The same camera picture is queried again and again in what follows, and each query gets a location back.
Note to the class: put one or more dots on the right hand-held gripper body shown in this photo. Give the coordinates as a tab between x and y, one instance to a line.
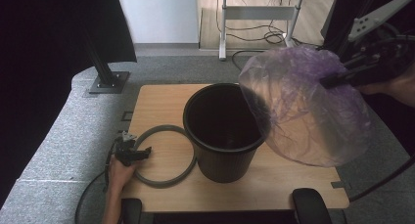
388	54

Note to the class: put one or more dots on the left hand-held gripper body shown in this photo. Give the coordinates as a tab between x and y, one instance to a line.
124	150

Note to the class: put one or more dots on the black metal stand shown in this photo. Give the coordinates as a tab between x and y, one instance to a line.
342	47
106	79

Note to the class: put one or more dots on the person's left hand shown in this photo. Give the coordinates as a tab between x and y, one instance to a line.
119	175

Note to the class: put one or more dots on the purple plastic trash bag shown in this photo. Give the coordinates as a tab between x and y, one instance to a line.
310	126

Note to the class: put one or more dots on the person's right hand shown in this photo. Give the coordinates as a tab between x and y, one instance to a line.
396	87

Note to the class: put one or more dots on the black curtain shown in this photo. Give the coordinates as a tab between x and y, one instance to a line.
49	54
398	132

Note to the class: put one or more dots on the grey tape piece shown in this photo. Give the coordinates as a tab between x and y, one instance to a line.
336	185

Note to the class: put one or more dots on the black chair armrest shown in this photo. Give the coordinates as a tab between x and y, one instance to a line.
132	211
310	206

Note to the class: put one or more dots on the white desk frame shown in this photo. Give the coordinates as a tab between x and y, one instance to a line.
254	12

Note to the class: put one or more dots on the dark grey trash bin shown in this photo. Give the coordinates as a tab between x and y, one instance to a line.
225	168

